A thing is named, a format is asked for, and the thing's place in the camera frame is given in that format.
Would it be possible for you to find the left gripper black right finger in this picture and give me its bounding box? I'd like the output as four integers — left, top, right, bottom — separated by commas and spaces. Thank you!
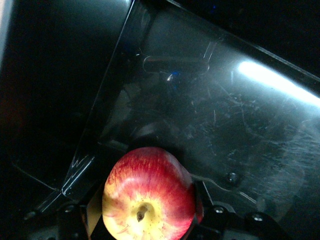
191, 179, 205, 226

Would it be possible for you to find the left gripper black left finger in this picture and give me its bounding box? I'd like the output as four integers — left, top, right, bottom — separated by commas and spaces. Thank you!
79, 184, 106, 239

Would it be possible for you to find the black plastic box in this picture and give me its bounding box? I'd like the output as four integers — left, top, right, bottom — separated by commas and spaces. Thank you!
0, 0, 320, 240

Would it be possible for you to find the red apple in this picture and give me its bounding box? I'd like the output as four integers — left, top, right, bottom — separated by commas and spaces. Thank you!
101, 146, 204, 240

